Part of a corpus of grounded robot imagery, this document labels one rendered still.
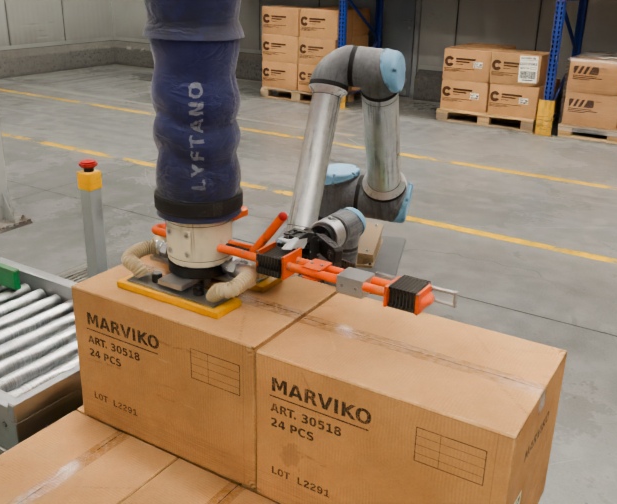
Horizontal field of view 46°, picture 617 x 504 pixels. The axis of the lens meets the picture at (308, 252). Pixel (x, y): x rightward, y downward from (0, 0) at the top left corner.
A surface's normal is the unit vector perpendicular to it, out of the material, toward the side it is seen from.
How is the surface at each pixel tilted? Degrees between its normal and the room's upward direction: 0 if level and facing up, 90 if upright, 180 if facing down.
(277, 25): 91
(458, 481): 90
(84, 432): 0
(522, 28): 90
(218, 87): 78
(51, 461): 0
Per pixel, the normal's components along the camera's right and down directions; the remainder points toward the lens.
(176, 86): -0.14, 0.13
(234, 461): -0.52, 0.30
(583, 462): 0.02, -0.93
